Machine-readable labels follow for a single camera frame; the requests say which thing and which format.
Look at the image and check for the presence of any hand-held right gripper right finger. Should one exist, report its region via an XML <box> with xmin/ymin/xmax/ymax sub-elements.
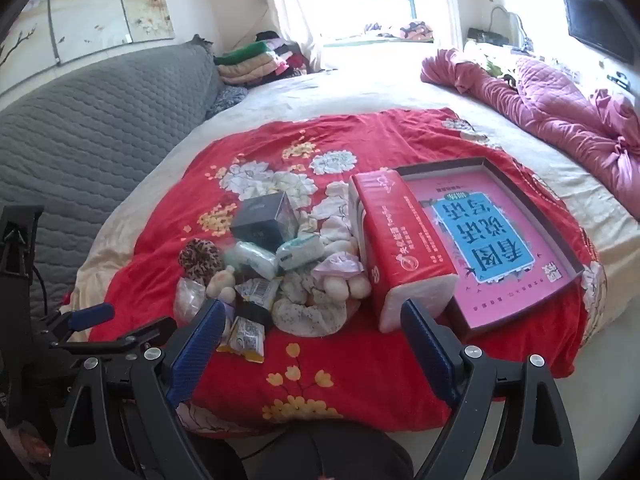
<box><xmin>400</xmin><ymin>299</ymin><xmax>581</xmax><ymax>480</ymax></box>

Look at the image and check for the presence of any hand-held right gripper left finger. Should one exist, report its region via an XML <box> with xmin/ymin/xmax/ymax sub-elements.
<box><xmin>50</xmin><ymin>299</ymin><xmax>251</xmax><ymax>480</ymax></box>

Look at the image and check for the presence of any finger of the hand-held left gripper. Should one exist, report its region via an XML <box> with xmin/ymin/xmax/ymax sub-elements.
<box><xmin>45</xmin><ymin>303</ymin><xmax>116</xmax><ymax>341</ymax></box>
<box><xmin>50</xmin><ymin>316</ymin><xmax>178</xmax><ymax>358</ymax></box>

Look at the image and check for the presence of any clear plastic bag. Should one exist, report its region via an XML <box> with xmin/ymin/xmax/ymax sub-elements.
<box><xmin>173</xmin><ymin>277</ymin><xmax>208</xmax><ymax>322</ymax></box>

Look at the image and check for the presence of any leopard print scrunchie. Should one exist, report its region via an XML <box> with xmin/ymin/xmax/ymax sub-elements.
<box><xmin>178</xmin><ymin>238</ymin><xmax>226</xmax><ymax>286</ymax></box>

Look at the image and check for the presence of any white pale green pad packet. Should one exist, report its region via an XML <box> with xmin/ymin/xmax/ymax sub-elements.
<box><xmin>235</xmin><ymin>241</ymin><xmax>279</xmax><ymax>280</ymax></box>

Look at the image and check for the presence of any red tissue pack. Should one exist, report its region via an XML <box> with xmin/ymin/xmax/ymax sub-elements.
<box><xmin>348</xmin><ymin>170</ymin><xmax>460</xmax><ymax>333</ymax></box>

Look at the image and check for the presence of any dark shallow box pink bottom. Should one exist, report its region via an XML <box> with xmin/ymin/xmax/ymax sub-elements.
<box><xmin>392</xmin><ymin>156</ymin><xmax>586</xmax><ymax>343</ymax></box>

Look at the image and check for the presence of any white teal pad packet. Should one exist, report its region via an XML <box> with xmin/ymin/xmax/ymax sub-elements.
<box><xmin>276</xmin><ymin>234</ymin><xmax>326</xmax><ymax>270</ymax></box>

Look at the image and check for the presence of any dark cube box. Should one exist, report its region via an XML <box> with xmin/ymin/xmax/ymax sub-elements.
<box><xmin>230</xmin><ymin>191</ymin><xmax>301</xmax><ymax>253</ymax></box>

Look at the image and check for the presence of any yellow black snack packet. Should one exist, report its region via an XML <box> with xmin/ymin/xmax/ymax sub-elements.
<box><xmin>216</xmin><ymin>315</ymin><xmax>266</xmax><ymax>363</ymax></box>

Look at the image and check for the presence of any red floral blanket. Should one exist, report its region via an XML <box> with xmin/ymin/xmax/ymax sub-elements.
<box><xmin>62</xmin><ymin>107</ymin><xmax>608</xmax><ymax>436</ymax></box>

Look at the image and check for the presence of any white barcode packet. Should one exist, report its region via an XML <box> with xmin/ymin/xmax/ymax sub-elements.
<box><xmin>235</xmin><ymin>279</ymin><xmax>282</xmax><ymax>313</ymax></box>

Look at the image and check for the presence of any person's dark clothing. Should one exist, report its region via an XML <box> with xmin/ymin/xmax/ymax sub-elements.
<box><xmin>200</xmin><ymin>419</ymin><xmax>416</xmax><ymax>480</ymax></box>

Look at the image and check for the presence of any grey quilted headboard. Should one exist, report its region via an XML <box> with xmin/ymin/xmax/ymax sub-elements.
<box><xmin>0</xmin><ymin>40</ymin><xmax>223</xmax><ymax>311</ymax></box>

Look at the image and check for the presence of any dark blue patterned pillow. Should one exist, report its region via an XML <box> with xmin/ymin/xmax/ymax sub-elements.
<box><xmin>206</xmin><ymin>85</ymin><xmax>249</xmax><ymax>120</ymax></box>

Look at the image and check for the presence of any pink quilt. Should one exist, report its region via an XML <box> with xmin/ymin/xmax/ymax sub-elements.
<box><xmin>420</xmin><ymin>49</ymin><xmax>640</xmax><ymax>221</ymax></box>

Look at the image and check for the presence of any stack of folded clothes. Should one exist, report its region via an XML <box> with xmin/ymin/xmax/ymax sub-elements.
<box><xmin>214</xmin><ymin>31</ymin><xmax>311</xmax><ymax>86</ymax></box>

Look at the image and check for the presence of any black device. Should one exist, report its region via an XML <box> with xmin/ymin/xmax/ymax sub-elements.
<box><xmin>467</xmin><ymin>27</ymin><xmax>507</xmax><ymax>46</ymax></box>

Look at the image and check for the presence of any floral cushion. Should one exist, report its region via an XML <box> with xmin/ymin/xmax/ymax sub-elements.
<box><xmin>399</xmin><ymin>20</ymin><xmax>435</xmax><ymax>41</ymax></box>

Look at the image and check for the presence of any beige curtain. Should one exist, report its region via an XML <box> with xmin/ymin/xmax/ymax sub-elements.
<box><xmin>257</xmin><ymin>0</ymin><xmax>326</xmax><ymax>68</ymax></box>

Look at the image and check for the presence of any floral wall painting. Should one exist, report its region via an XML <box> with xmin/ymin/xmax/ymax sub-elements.
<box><xmin>0</xmin><ymin>0</ymin><xmax>176</xmax><ymax>93</ymax></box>

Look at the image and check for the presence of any black wall television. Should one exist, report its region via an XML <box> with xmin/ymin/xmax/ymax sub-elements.
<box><xmin>561</xmin><ymin>0</ymin><xmax>636</xmax><ymax>65</ymax></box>

